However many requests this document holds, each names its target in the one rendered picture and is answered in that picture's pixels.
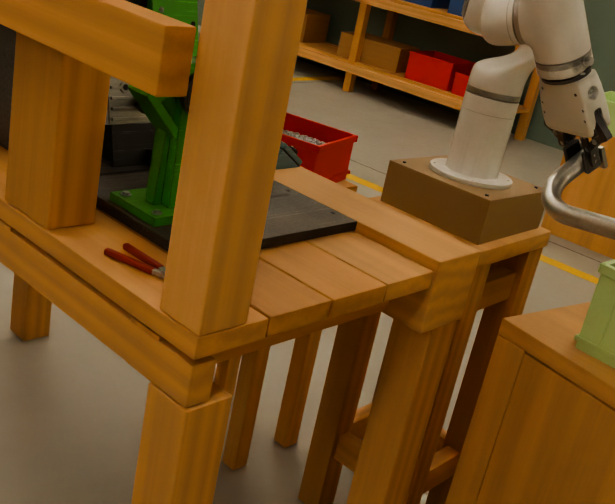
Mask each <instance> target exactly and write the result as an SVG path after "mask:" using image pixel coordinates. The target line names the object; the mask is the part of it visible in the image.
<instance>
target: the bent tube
mask: <svg viewBox="0 0 615 504"><path fill-rule="evenodd" d="M579 142H580V147H581V151H579V152H578V153H577V154H575V155H574V156H573V157H572V158H570V159H569V160H568V161H567V162H565V163H564V164H563V165H561V166H560V167H559V168H558V169H556V170H555V171H554V172H553V173H552V174H551V175H550V176H549V177H548V179H547V180H546V182H545V184H544V186H543V189H542V193H541V200H542V204H543V207H544V209H545V211H546V212H547V213H548V214H549V215H550V216H551V217H552V218H553V219H555V220H556V221H558V222H560V223H562V224H564V225H567V226H571V227H574V228H577V229H580V230H584V231H587V232H590V233H594V234H597V235H600V236H603V237H607V238H610V239H613V240H615V218H612V217H609V216H605V215H602V214H598V213H595V212H591V211H588V210H584V209H580V208H577V207H573V206H571V205H568V204H566V203H565V202H564V201H563V200H562V198H561V193H562V191H563V189H564V188H565V187H566V186H567V185H568V184H569V183H570V182H571V181H573V180H574V179H575V178H576V177H578V176H579V175H580V174H581V173H583V172H584V167H583V162H582V156H581V153H582V152H583V151H584V150H583V147H582V144H581V140H580V139H579ZM598 150H599V156H600V161H601V165H600V166H599V167H601V168H604V169H606V168H607V167H608V163H607V158H606V153H605V148H604V146H601V145H599V146H598Z"/></svg>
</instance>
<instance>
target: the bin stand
mask: <svg viewBox="0 0 615 504"><path fill-rule="evenodd" d="M337 184H339V185H342V186H344V187H346V188H348V189H350V190H352V191H354V192H356V191H357V186H356V185H354V184H352V183H350V182H348V181H346V180H342V181H339V182H337ZM321 333H322V330H320V331H317V332H314V333H310V334H307V335H304V336H301V337H298V338H295V343H294V347H293V352H292V357H291V361H290V366H289V371H288V375H287V380H286V385H285V389H284V394H283V399H282V403H281V408H280V413H279V417H278V422H277V427H276V431H275V436H274V440H275V441H277V442H278V443H279V444H281V445H282V446H283V447H285V448H286V447H288V446H290V445H293V444H295V443H296V442H297V439H298V435H299V430H300V426H301V421H302V417H303V412H304V408H305V404H306V399H307V395H308V390H309V386H310V381H311V377H312V373H313V368H314V364H315V359H316V355H317V351H318V346H319V342H320V337H321ZM269 351H270V346H269V347H266V348H263V349H260V350H256V351H253V352H250V353H247V354H244V355H242V359H241V356H237V357H234V358H231V359H228V360H225V361H222V362H218V363H217V367H216V372H215V378H214V382H215V383H216V384H217V385H219V386H220V387H221V388H223V389H224V390H225V391H227V392H228V393H229V394H231V395H232V396H233V395H234V390H235V385H236V380H237V375H238V369H239V364H240V359H241V364H240V370H239V375H238V380H237V385H236V391H235V396H234V401H233V407H232V412H231V417H230V422H229V428H228V433H227V438H226V443H225V449H224V454H223V459H222V461H223V462H224V463H225V464H226V465H227V466H229V467H230V468H231V469H232V470H236V469H238V468H240V467H243V466H245V465H246V464H247V460H248V455H249V450H250V445H251V440H252V435H253V430H254V425H255V420H256V415H257V410H258V405H259V400H260V395H261V391H262V386H263V381H264V376H265V371H266V366H267V361H268V356H269Z"/></svg>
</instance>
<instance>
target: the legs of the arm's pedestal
mask: <svg viewBox="0 0 615 504"><path fill-rule="evenodd" d="M542 250H543V247H542V248H539V249H536V250H533V251H530V252H527V253H523V254H520V255H517V256H514V257H511V258H508V259H505V260H501V261H498V262H495V263H492V264H489V265H486V266H483V267H479V268H476V270H475V274H474V277H473V281H472V284H471V288H470V291H469V294H468V298H467V301H466V305H465V308H464V312H463V315H462V318H461V319H460V320H457V324H456V327H455V331H454V334H453V338H452V341H451V345H450V348H449V352H448V355H447V358H446V362H445V365H444V369H443V372H442V376H441V379H440V383H439V386H438V389H437V393H436V396H435V400H434V403H433V407H432V410H431V414H430V417H429V421H428V424H427V427H426V431H425V434H424V438H423V441H422V445H421V448H420V452H419V455H418V458H417V462H416V465H415V469H414V472H413V476H412V479H411V483H410V486H409V490H408V493H407V496H406V500H405V503H404V504H420V501H421V497H422V494H424V493H425V492H427V491H429V493H428V497H427V500H426V503H425V504H445V503H446V500H447V496H448V493H449V490H450V487H451V484H452V480H453V477H454V474H455V471H456V467H457V464H458V461H459V458H460V455H461V451H462V448H463V445H464V442H465V439H466V435H467V432H468V429H469V426H470V423H471V419H472V416H473V413H474V410H475V406H476V403H477V400H478V397H479V394H480V390H481V387H482V384H483V381H484V378H485V374H486V371H487V368H488V365H489V361H490V358H491V355H492V352H493V349H494V345H495V342H496V339H497V336H498V335H499V329H500V326H501V323H502V320H503V318H506V317H512V316H517V315H522V313H523V310H524V306H525V303H526V300H527V297H528V294H529V291H530V288H531V285H532V281H533V278H534V275H535V272H536V269H537V266H538V263H539V260H540V256H541V253H542ZM483 308H484V311H483V314H482V317H481V321H480V324H479V327H478V331H477V334H476V337H475V341H474V344H473V347H472V351H471V354H470V357H469V360H468V364H467V367H466V370H465V374H464V377H463V380H462V384H461V387H460V390H459V394H458V397H457V400H456V404H455V407H454V410H453V414H452V417H451V420H450V424H449V427H448V430H447V431H446V430H445V429H443V428H442V427H443V424H444V420H445V417H446V414H447V410H448V407H449V403H450V400H451V397H452V393H453V390H454V387H455V383H456V380H457V377H458V373H459V370H460V367H461V363H462V360H463V356H464V353H465V350H466V346H467V343H468V340H469V336H470V333H471V330H472V326H473V323H474V320H475V316H476V313H477V311H478V310H480V309H483ZM380 316H381V311H380V312H377V313H374V314H371V315H368V316H364V317H361V318H358V319H355V320H352V321H349V322H345V323H342V324H339V325H338V328H337V332H336V337H335V341H334V345H333V349H332V354H331V358H330V362H329V367H328V371H327V375H326V379H325V384H324V388H323V392H322V397H321V401H320V405H319V409H318V414H317V418H316V422H315V427H314V431H313V435H312V439H311V444H310V448H309V452H308V457H307V461H306V465H305V469H304V474H303V478H302V482H301V487H300V491H299V495H298V499H300V500H301V501H302V502H304V503H305V504H332V503H333V502H334V498H335V494H336V490H337V486H338V482H339V478H340V474H341V470H342V466H343V465H344V466H346V467H347V468H348V469H350V470H351V471H353V472H355V468H356V464H357V460H358V456H359V452H360V449H361V445H362V441H363V437H364V433H365V429H366V425H367V422H368V418H369V414H370V410H371V406H372V403H370V404H368V405H365V406H363V407H361V408H359V409H357V407H358V403H359V399H360V395H361V391H362V387H363V383H364V379H365V375H366V371H367V367H368V363H369V359H370V355H371V351H372V347H373V343H374V339H375V335H376V331H377V328H378V324H379V320H380ZM361 438H362V440H361Z"/></svg>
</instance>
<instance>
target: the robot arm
mask: <svg viewBox="0 0 615 504"><path fill-rule="evenodd" d="M462 17H463V21H464V23H465V25H466V26H467V28H468V29H469V30H471V31H472V32H474V33H476V34H479V35H482V36H483V38H484V39H485V40H486V41H487V42H488V43H489V44H492V45H496V46H511V45H519V48H518V49H517V50H516V51H514V52H513V53H511V54H509V55H505V56H501V57H494V58H488V59H483V60H480V61H478V62H477V63H475V64H474V66H473V68H472V70H471V73H470V76H469V79H468V83H467V87H466V90H465V94H464V98H463V102H462V106H461V109H460V113H459V117H458V120H457V124H456V128H455V131H454V135H453V139H452V142H451V146H450V150H449V154H448V157H447V158H436V159H432V160H431V161H430V165H429V167H430V168H431V169H432V170H433V171H434V172H436V173H437V174H439V175H441V176H443V177H446V178H448V179H451V180H454V181H457V182H460V183H463V184H467V185H471V186H475V187H480V188H486V189H494V190H505V189H509V188H511V186H512V183H513V182H512V180H511V179H510V178H509V177H508V176H506V175H505V174H503V173H501V172H499V171H500V167H501V164H502V161H503V157H504V154H505V150H506V147H507V143H508V140H509V137H510V133H511V130H512V126H513V123H514V119H515V116H516V113H517V109H518V106H519V102H520V99H521V95H522V92H523V89H524V86H525V84H526V81H527V79H528V77H529V75H530V74H531V72H532V71H533V70H534V68H535V67H536V70H537V74H538V76H539V88H540V99H541V106H542V112H543V116H544V125H545V126H546V127H547V128H548V129H549V130H551V131H552V132H553V134H554V135H555V136H556V137H557V138H558V143H559V145H560V146H561V147H563V152H564V157H565V162H567V161H568V160H569V159H570V158H572V157H573V156H574V155H575V154H577V153H578V152H579V151H581V147H580V142H579V139H575V138H576V135H577V136H580V140H581V144H582V147H583V150H584V151H583V152H582V153H581V156H582V162H583V167H584V172H585V173H586V174H590V173H591V172H592V171H594V170H595V169H597V168H598V167H599V166H600V165H601V161H600V156H599V150H598V146H599V145H601V143H604V142H607V141H608V140H609V139H611V138H612V137H613V136H612V134H611V132H610V130H609V129H608V127H607V126H608V125H610V115H609V110H608V105H607V101H606V97H605V93H604V90H603V87H602V84H601V81H600V79H599V76H598V74H597V72H596V70H594V69H592V67H591V65H592V64H593V62H594V58H593V54H592V48H591V42H590V36H589V30H588V24H587V18H586V12H585V6H584V0H465V1H464V4H463V9H462ZM590 137H591V138H592V140H591V141H590V142H589V139H588V138H590Z"/></svg>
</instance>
